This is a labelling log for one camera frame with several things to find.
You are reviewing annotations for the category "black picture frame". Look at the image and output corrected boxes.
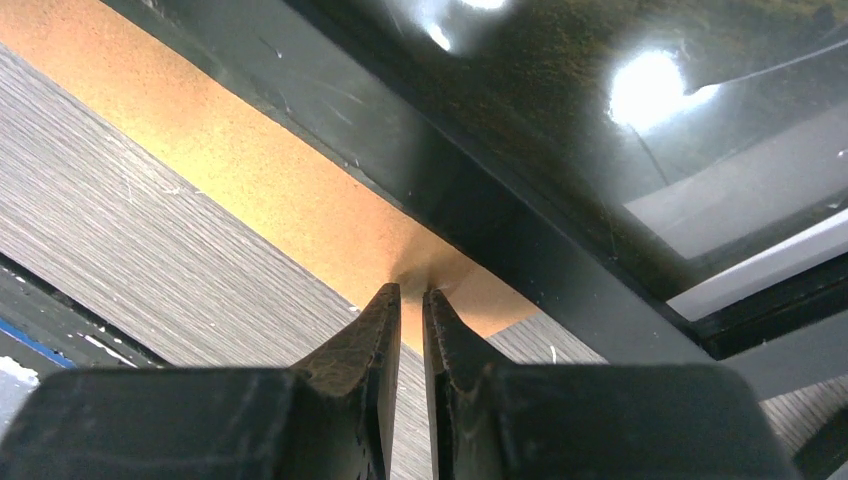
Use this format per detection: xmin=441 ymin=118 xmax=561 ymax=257
xmin=112 ymin=1 xmax=847 ymax=398

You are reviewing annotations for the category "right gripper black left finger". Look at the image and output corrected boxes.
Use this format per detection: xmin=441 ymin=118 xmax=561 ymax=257
xmin=1 ymin=283 xmax=401 ymax=479

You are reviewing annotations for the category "brown fibreboard backing board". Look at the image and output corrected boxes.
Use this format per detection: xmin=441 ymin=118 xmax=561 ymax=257
xmin=1 ymin=1 xmax=535 ymax=337

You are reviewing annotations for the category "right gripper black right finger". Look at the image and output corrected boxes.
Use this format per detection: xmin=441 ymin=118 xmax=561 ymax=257
xmin=422 ymin=289 xmax=798 ymax=479

